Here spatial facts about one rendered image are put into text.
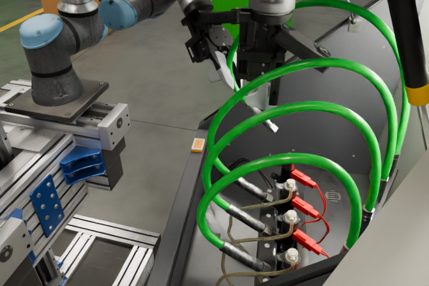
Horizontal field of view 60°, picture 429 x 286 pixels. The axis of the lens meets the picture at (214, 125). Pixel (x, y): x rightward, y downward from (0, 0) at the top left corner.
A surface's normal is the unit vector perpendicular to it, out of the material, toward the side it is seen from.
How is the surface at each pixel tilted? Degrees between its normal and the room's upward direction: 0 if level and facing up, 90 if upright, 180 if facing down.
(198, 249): 0
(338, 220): 0
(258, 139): 90
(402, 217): 76
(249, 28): 90
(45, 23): 7
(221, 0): 90
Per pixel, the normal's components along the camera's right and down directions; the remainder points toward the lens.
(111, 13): -0.49, 0.50
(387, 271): -0.96, -0.28
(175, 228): 0.00, -0.82
